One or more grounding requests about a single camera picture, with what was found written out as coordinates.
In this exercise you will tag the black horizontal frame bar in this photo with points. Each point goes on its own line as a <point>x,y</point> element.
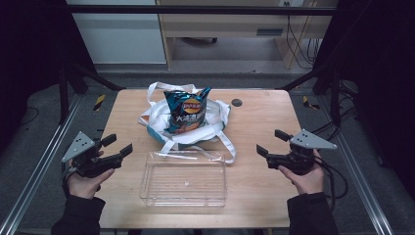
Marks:
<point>195,10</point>

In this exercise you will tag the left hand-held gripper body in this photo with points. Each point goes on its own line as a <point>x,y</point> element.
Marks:
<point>85,156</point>

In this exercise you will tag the white cabinet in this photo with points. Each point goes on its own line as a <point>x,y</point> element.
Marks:
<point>120,39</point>

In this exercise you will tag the round table grommet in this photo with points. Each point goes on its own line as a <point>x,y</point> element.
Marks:
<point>237,103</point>

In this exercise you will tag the yellow black floor tape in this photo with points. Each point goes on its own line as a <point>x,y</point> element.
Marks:
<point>99,102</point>
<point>306,102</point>

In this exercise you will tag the person's left hand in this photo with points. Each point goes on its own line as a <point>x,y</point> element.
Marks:
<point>85,186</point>

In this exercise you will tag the person's right hand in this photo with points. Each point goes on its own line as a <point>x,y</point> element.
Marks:
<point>310,182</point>

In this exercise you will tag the black metal stand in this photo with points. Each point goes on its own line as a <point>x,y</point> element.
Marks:
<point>335,98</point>
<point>63,94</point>

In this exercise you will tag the blue potato chip bag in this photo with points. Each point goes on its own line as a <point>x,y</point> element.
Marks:
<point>187,112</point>

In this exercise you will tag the light wooden desk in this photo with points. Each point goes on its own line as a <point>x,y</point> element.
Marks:
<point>228,23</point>

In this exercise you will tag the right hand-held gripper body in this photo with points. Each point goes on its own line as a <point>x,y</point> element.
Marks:
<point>301,158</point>

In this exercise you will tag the clear plastic container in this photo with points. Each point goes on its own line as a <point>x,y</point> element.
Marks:
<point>184,182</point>

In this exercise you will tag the white tote bag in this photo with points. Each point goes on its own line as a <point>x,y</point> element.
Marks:
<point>217,122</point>

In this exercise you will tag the aluminium rail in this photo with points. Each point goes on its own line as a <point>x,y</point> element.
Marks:
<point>365,189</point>
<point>36,169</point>

